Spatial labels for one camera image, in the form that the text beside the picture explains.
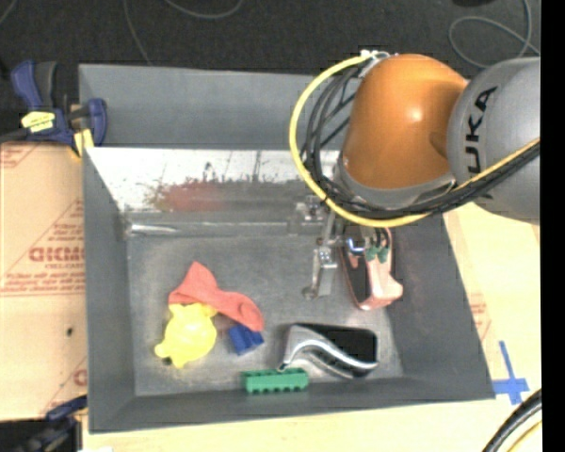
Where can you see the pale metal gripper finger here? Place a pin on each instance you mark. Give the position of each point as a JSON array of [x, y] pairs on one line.
[[326, 278], [312, 276]]

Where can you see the grey metal bin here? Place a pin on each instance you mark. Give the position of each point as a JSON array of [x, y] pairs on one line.
[[263, 262]]

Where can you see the red cloth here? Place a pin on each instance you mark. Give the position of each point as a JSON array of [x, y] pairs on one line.
[[226, 299]]

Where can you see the blue small block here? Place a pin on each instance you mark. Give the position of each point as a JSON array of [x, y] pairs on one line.
[[245, 339]]

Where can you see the green studded block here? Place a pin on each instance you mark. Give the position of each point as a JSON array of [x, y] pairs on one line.
[[274, 381]]

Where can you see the yellow toy animal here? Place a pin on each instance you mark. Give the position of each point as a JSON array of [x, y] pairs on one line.
[[188, 334]]

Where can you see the brown cardboard board, red print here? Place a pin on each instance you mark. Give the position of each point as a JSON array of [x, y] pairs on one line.
[[37, 252]]

